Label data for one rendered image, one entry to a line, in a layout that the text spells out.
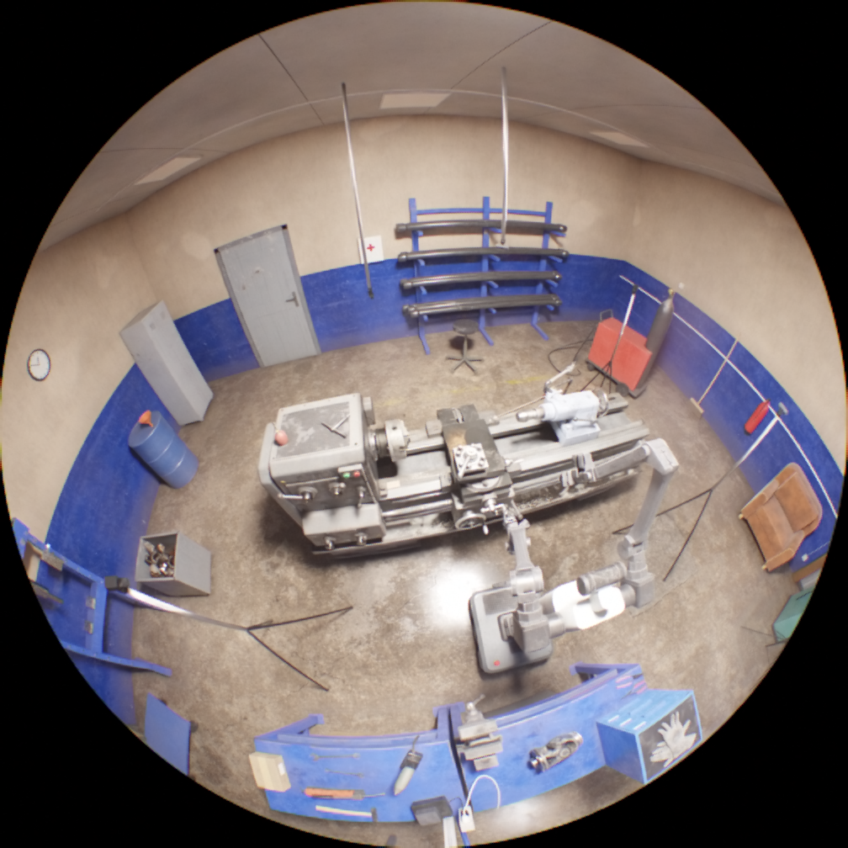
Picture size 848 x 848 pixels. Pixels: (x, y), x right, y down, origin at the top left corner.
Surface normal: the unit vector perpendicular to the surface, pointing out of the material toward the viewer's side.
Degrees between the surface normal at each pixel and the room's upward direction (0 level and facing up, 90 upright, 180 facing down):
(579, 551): 0
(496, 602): 0
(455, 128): 90
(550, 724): 0
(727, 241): 90
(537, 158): 90
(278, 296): 90
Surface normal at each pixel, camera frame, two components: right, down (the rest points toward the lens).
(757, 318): -0.98, 0.18
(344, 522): 0.06, -0.18
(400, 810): -0.05, -0.67
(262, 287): 0.19, 0.72
